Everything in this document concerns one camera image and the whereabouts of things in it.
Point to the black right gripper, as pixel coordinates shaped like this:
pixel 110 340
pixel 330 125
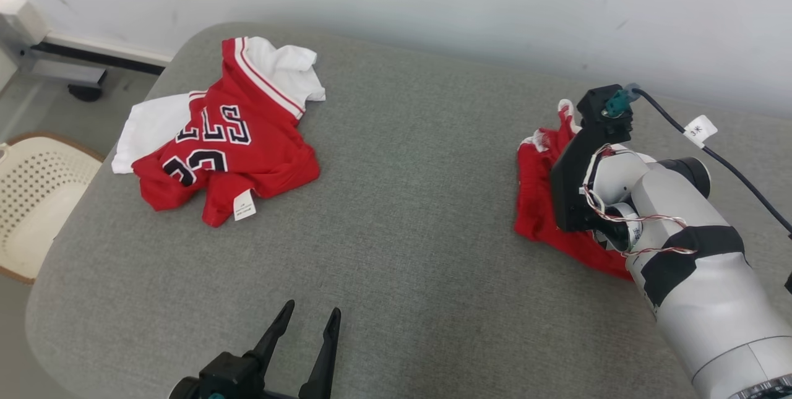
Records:
pixel 568 188

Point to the red basketball jersey white sleeves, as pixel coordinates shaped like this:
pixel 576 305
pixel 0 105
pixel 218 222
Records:
pixel 247 151

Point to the white black baseboard strip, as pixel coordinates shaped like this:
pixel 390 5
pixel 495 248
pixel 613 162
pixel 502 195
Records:
pixel 111 59

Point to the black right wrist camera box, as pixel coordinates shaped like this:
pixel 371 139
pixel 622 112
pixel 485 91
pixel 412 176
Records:
pixel 595 108

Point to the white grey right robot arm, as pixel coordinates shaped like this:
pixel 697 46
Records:
pixel 699 300

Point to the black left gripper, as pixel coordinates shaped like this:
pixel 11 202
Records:
pixel 229 377

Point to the red shorts white stripes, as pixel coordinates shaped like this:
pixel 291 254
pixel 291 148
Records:
pixel 535 201

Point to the grey metal frame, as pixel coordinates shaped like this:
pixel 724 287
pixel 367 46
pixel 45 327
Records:
pixel 62 71

